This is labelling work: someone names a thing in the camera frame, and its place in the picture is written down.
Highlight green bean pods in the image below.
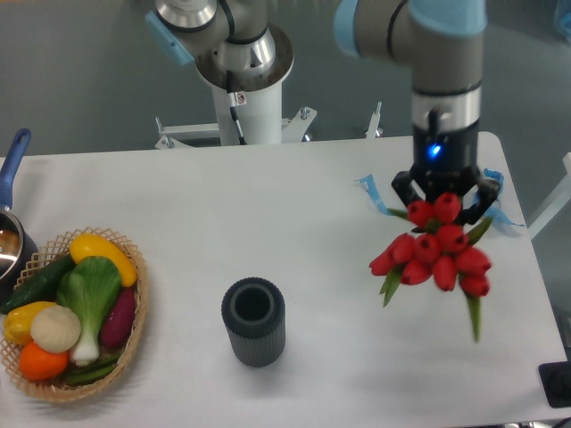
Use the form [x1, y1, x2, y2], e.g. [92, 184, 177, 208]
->
[63, 354, 120, 387]

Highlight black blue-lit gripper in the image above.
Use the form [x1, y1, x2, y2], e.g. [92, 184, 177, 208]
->
[391, 121, 501, 226]

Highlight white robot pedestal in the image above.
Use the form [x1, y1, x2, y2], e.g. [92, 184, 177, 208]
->
[153, 84, 385, 151]

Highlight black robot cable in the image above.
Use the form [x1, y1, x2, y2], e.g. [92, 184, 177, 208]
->
[224, 70, 248, 146]

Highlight green cucumber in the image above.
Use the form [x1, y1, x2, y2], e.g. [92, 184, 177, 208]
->
[1, 254, 76, 315]

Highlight purple sweet potato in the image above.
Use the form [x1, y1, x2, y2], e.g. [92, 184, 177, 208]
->
[100, 288, 137, 349]

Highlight woven wicker basket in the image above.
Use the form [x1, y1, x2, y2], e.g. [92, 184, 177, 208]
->
[1, 226, 149, 403]

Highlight cream garlic bulb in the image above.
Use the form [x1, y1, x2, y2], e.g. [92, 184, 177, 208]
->
[30, 305, 81, 353]

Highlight orange fruit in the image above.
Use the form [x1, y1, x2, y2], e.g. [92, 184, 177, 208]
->
[19, 342, 69, 381]

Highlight black device at edge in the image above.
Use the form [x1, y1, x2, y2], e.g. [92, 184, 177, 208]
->
[538, 361, 570, 408]

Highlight blue handled saucepan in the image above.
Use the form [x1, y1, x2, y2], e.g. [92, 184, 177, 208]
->
[1, 128, 37, 304]

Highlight white frame bar right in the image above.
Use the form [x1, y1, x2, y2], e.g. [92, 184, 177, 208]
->
[527, 152, 570, 240]

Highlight dark grey ribbed vase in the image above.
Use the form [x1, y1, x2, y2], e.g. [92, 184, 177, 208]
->
[221, 277, 286, 367]

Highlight green bok choy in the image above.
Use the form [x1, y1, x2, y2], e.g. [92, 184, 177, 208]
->
[56, 256, 121, 366]

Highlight red tulip bouquet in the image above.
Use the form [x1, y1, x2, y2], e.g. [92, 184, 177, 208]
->
[369, 193, 492, 342]

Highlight blue ribbon tape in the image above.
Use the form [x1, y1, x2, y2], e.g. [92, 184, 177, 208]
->
[357, 168, 525, 227]

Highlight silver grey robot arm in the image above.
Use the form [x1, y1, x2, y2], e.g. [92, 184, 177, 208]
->
[145, 1, 500, 225]

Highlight yellow bell pepper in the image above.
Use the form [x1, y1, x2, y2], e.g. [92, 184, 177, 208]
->
[3, 301, 55, 346]

